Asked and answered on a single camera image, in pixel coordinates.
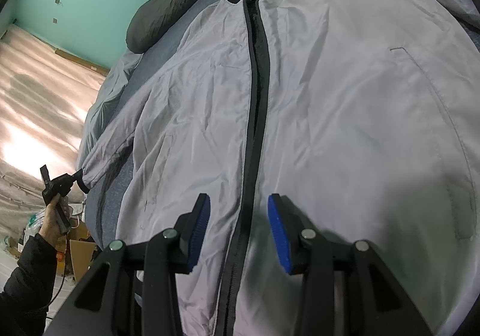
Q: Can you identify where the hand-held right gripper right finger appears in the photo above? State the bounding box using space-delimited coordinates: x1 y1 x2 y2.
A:
267 193 432 336

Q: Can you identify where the clear plastic bag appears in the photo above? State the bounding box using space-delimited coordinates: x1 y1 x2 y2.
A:
22 208 49 245

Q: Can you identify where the pink curtain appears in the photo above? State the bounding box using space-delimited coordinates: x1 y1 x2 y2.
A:
0 25 109 247

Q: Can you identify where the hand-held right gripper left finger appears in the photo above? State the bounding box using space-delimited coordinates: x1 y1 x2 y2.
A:
45 193 212 336

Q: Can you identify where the black cable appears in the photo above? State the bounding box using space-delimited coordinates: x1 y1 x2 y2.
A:
44 266 69 319

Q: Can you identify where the light grey blanket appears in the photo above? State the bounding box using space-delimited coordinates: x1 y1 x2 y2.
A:
77 49 143 162

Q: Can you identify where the cardboard box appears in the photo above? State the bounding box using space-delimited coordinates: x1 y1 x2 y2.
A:
68 238 101 283

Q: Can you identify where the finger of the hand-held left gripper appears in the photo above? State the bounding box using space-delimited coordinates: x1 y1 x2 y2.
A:
67 169 86 188

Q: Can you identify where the person's left hand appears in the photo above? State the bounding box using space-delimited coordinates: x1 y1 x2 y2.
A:
42 193 73 246

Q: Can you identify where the person's left forearm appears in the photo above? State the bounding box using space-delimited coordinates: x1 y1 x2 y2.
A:
0 233 60 336

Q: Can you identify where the grey jacket with black trim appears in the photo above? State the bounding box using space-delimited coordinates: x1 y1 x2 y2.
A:
77 0 480 336

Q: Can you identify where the dark grey long pillow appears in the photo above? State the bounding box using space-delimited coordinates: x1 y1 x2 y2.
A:
125 0 241 54

